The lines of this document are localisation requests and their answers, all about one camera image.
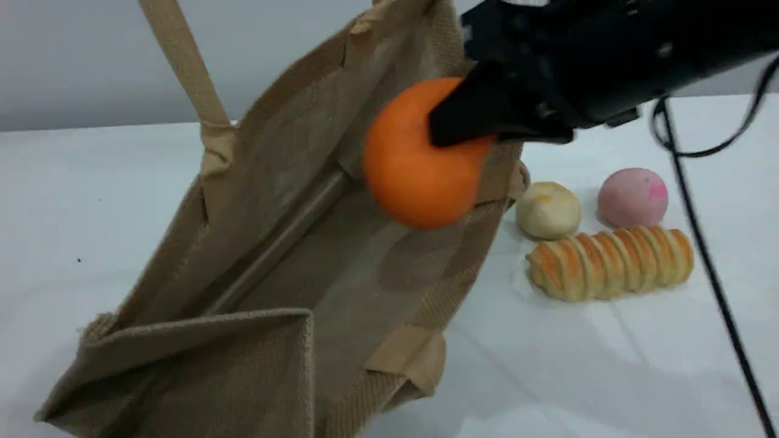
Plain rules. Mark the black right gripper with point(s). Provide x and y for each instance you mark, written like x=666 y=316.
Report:
x=548 y=61

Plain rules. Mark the orange fruit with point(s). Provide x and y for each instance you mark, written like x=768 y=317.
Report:
x=408 y=176

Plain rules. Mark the brown jute tote bag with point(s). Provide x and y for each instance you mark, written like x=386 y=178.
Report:
x=292 y=255

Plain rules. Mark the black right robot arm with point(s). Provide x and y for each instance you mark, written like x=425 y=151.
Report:
x=706 y=42

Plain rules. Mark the round cream bun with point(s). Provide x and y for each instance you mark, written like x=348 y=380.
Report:
x=548 y=212

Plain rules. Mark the round pink bun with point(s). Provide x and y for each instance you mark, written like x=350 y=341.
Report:
x=632 y=198

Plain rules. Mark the long striped bread roll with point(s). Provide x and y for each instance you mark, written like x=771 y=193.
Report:
x=608 y=263

